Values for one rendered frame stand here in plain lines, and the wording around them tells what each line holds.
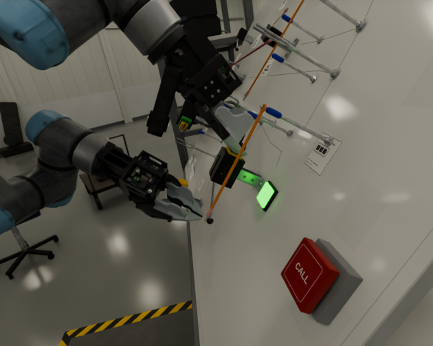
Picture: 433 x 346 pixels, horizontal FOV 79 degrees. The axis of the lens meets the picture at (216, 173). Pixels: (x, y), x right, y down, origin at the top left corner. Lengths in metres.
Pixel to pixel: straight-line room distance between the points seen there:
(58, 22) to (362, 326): 0.42
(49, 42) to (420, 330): 0.74
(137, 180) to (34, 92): 10.52
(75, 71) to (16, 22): 10.74
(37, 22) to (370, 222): 0.40
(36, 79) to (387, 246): 10.90
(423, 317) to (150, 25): 0.70
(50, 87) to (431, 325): 10.88
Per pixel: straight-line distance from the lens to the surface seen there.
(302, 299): 0.27
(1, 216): 0.53
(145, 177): 0.48
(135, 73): 11.60
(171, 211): 0.50
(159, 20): 0.40
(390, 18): 0.44
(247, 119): 0.42
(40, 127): 0.58
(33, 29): 0.38
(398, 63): 0.37
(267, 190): 0.44
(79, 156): 0.53
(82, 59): 11.20
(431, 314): 0.71
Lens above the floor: 1.31
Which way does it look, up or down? 21 degrees down
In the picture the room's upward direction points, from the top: 11 degrees counter-clockwise
